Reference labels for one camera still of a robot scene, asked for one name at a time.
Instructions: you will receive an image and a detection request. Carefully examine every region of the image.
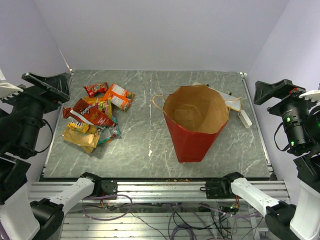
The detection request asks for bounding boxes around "red yellow snack packet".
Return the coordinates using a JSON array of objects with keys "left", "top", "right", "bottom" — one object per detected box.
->
[{"left": 97, "top": 100, "right": 113, "bottom": 118}]

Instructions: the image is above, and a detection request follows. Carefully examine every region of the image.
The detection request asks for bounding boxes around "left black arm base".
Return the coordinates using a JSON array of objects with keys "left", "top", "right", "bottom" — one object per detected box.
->
[{"left": 97, "top": 180, "right": 118, "bottom": 200}]

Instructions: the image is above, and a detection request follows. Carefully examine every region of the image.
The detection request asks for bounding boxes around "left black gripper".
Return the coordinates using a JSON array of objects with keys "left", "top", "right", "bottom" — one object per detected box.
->
[{"left": 0, "top": 69, "right": 72, "bottom": 152}]

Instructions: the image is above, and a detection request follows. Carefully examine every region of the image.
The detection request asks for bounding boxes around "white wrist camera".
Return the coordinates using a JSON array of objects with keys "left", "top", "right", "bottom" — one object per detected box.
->
[
  {"left": 0, "top": 82, "right": 24, "bottom": 99},
  {"left": 298, "top": 90, "right": 320, "bottom": 102}
]

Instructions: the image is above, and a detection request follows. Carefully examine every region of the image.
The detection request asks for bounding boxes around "yellow candy packet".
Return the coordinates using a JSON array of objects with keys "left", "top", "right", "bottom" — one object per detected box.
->
[{"left": 66, "top": 118, "right": 90, "bottom": 133}]

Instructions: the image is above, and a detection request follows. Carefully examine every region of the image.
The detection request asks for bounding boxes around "red paper bag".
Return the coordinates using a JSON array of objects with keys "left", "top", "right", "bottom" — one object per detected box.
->
[{"left": 160, "top": 84, "right": 240, "bottom": 163}]

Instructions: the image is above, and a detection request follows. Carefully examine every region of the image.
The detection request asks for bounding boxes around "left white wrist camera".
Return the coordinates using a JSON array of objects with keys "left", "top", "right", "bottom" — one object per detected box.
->
[{"left": 0, "top": 82, "right": 24, "bottom": 99}]

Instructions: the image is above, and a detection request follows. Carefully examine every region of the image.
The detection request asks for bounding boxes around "teal snack packet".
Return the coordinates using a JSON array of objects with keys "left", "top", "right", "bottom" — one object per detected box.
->
[{"left": 97, "top": 116, "right": 121, "bottom": 145}]

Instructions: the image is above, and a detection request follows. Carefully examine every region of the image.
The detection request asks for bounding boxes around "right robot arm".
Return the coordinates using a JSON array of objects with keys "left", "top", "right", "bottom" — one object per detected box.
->
[{"left": 220, "top": 79, "right": 320, "bottom": 240}]

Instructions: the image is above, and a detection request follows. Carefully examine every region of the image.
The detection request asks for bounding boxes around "aluminium frame rail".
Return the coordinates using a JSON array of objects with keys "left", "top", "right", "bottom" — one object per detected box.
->
[{"left": 28, "top": 180, "right": 290, "bottom": 203}]

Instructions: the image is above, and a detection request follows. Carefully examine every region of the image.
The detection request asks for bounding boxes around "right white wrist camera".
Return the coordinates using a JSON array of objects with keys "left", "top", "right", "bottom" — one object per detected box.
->
[{"left": 298, "top": 90, "right": 320, "bottom": 102}]

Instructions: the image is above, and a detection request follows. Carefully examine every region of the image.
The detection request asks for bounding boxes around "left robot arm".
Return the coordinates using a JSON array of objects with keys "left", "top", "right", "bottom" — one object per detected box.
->
[{"left": 0, "top": 72, "right": 102, "bottom": 240}]

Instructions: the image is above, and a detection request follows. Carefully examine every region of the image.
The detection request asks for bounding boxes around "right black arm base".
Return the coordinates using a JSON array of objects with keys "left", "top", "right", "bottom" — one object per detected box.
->
[{"left": 199, "top": 180, "right": 234, "bottom": 199}]

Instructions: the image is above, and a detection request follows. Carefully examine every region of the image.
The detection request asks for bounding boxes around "gold brown snack packet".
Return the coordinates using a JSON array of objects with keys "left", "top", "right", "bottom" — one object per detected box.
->
[{"left": 61, "top": 127, "right": 100, "bottom": 154}]

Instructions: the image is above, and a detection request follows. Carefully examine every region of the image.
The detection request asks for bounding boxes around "red nuts snack packet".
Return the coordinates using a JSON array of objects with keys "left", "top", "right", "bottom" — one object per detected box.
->
[{"left": 83, "top": 82, "right": 109, "bottom": 98}]

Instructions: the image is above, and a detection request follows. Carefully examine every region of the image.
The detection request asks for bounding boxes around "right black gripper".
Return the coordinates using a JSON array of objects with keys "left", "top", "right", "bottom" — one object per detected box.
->
[{"left": 253, "top": 77, "right": 320, "bottom": 150}]

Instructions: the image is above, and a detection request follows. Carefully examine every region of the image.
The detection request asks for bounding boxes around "orange snack packet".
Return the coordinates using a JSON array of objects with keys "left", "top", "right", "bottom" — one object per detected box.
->
[{"left": 102, "top": 83, "right": 135, "bottom": 112}]

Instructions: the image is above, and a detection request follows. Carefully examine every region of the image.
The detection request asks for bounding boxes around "orange kettle chips bag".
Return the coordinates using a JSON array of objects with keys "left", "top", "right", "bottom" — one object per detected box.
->
[{"left": 83, "top": 96, "right": 107, "bottom": 109}]

